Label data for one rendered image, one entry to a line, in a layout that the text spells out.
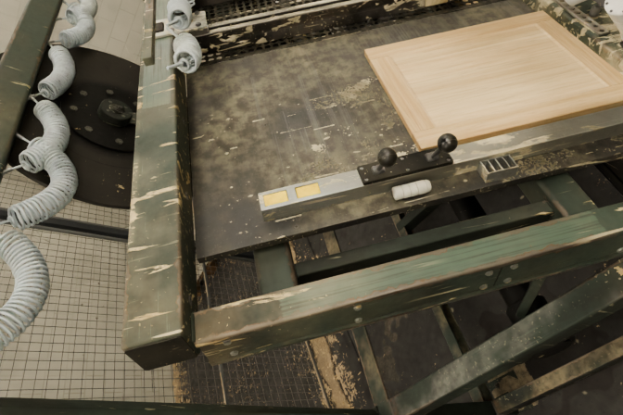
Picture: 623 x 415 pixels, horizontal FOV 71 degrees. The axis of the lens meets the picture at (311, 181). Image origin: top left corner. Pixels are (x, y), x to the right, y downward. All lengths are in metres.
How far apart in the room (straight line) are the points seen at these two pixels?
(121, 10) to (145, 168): 5.53
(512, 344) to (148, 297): 1.05
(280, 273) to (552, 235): 0.51
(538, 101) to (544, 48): 0.24
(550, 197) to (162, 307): 0.81
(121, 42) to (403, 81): 5.64
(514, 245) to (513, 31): 0.78
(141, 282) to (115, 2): 5.77
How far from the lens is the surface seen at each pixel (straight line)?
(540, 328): 1.42
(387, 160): 0.82
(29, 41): 1.80
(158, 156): 1.01
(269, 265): 0.92
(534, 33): 1.47
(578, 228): 0.93
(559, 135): 1.10
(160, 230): 0.87
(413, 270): 0.80
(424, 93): 1.19
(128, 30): 6.54
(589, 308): 1.37
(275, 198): 0.92
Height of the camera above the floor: 2.05
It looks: 32 degrees down
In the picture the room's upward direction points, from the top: 74 degrees counter-clockwise
